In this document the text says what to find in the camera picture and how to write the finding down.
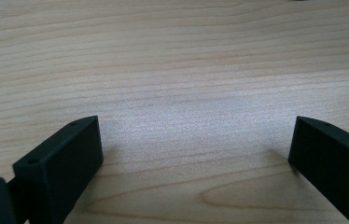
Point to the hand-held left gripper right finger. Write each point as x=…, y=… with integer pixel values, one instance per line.
x=334, y=161

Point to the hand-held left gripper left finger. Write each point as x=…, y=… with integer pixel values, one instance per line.
x=57, y=168

